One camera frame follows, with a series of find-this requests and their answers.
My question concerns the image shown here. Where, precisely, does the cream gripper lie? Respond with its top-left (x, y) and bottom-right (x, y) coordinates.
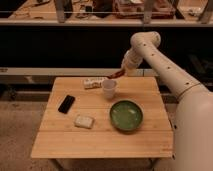
top-left (121, 50), bottom-right (143, 76)

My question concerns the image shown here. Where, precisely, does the red brown pepper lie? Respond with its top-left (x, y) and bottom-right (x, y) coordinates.
top-left (107, 70), bottom-right (125, 79)

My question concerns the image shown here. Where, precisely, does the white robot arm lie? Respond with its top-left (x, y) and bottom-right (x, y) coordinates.
top-left (121, 31), bottom-right (213, 171)

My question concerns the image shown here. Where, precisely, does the white ceramic cup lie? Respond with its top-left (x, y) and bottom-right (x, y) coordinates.
top-left (102, 79), bottom-right (117, 99)

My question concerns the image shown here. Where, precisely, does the green ceramic plate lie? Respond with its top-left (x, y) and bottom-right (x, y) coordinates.
top-left (109, 100), bottom-right (143, 131)

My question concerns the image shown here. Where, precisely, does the white patterned package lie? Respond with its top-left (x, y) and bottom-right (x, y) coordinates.
top-left (83, 78), bottom-right (104, 89)

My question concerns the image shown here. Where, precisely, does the black smartphone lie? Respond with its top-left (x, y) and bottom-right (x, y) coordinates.
top-left (58, 95), bottom-right (75, 114)

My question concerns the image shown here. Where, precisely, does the white sponge block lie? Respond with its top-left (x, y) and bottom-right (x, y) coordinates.
top-left (74, 115), bottom-right (94, 129)

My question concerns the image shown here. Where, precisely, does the wooden folding table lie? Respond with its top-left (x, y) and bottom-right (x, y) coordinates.
top-left (31, 77), bottom-right (173, 159)

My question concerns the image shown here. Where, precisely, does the long shelf bench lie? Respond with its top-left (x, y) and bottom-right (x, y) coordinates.
top-left (0, 0), bottom-right (213, 76)

